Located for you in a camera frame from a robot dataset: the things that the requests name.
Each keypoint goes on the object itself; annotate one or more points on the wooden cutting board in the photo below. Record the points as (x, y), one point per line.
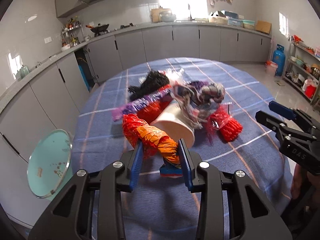
(155, 15)

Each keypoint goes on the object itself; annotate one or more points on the white basket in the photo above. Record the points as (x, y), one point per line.
(217, 20)

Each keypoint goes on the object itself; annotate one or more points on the black fluffy scrubber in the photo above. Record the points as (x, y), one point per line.
(152, 82)

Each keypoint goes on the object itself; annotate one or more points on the grey patterned snack wrapper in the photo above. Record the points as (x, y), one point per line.
(215, 91)

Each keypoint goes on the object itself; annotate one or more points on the teal kettle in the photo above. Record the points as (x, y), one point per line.
(23, 72)

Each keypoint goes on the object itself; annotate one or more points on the metal faucet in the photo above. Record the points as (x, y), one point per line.
(189, 11)

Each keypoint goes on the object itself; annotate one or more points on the red plastic container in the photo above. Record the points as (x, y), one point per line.
(310, 91)

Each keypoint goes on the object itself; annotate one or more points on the grey kitchen base cabinets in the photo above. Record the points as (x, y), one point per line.
(155, 45)

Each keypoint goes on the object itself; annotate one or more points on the orange snack wrapper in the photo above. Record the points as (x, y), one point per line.
(150, 137)

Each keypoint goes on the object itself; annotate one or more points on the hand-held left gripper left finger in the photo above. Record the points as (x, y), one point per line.
(137, 166)

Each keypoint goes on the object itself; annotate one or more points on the purple snack wrapper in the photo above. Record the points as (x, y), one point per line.
(140, 103)

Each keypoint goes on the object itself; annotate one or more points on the black wok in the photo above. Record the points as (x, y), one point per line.
(100, 28)

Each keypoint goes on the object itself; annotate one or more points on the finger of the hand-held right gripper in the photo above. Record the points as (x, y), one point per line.
(281, 109)
(271, 123)

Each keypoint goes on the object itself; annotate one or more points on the person's right hand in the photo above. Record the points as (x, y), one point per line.
(298, 180)

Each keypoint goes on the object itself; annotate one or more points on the clear bucket red lid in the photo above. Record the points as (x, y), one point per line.
(271, 68)

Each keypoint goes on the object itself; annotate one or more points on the cardboard sheet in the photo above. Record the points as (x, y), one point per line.
(263, 27)

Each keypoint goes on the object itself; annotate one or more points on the blue checked tablecloth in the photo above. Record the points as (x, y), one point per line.
(250, 85)

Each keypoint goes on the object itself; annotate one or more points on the clear plastic bag red print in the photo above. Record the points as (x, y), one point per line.
(186, 110)

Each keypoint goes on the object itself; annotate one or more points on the grey bowl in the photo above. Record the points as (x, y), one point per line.
(168, 17)

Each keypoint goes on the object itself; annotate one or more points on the white paper cup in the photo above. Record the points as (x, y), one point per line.
(172, 127)

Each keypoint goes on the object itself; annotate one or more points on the white wall socket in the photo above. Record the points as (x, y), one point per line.
(48, 40)

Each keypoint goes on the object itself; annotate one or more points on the red mesh bag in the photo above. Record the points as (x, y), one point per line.
(226, 127)

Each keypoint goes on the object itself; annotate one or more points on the blue gas cylinder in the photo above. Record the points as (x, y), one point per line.
(278, 60)

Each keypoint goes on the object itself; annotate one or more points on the teal lidded container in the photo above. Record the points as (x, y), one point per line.
(248, 24)

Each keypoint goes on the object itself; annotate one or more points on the red snack wrapper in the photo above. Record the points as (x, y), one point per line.
(150, 111)

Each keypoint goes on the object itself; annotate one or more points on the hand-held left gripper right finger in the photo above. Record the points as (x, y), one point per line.
(186, 166)

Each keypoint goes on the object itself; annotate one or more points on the metal storage shelf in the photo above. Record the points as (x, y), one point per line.
(291, 52)

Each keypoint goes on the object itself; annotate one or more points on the blue box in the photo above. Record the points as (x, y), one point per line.
(231, 14)

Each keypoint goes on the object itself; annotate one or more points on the metal spice rack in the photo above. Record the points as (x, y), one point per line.
(71, 33)

